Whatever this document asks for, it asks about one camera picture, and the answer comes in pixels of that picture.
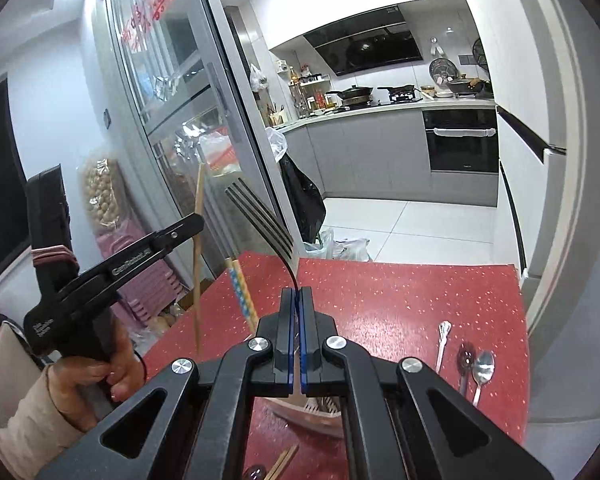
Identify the blue patterned chopstick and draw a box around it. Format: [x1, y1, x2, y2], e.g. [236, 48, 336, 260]
[225, 258, 259, 335]

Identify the silver dinner fork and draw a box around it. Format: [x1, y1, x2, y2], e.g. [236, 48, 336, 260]
[225, 178, 300, 290]

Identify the long plain wooden chopstick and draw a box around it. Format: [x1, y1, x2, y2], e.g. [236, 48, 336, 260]
[193, 162, 204, 354]

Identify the person left hand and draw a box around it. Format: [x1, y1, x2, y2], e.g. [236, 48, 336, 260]
[47, 320, 145, 432]

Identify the dark brown spoon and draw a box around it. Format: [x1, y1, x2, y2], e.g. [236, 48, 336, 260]
[242, 464, 268, 480]

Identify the beige cutlery holder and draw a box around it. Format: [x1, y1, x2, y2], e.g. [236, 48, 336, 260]
[264, 396, 343, 439]

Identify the pink plastic stool stack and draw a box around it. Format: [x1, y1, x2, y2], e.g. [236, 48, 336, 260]
[96, 230, 184, 330]

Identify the bamboo chopstick left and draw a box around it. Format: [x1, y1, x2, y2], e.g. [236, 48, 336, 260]
[263, 446, 296, 480]

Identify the small ornate silver fork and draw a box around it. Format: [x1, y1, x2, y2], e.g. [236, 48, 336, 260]
[434, 320, 452, 373]

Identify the bag of nuts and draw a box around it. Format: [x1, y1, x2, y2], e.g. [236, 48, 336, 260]
[79, 156, 129, 236]

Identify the black garbage bag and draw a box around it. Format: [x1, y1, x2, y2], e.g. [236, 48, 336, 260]
[278, 154, 326, 244]

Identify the glass sliding door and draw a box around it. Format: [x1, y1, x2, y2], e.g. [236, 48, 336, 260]
[92, 0, 303, 278]

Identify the built-in black oven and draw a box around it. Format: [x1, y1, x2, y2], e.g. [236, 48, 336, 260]
[422, 108, 498, 174]

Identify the black wok on stove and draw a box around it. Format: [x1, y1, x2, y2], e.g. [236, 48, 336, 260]
[327, 86, 374, 107]

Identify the black range hood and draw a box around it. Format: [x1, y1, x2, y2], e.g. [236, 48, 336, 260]
[303, 6, 422, 76]

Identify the dark handled small spoon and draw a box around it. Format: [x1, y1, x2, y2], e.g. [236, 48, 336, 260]
[456, 341, 476, 396]

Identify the white handled spoon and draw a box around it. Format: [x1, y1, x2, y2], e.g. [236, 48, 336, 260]
[471, 350, 495, 408]

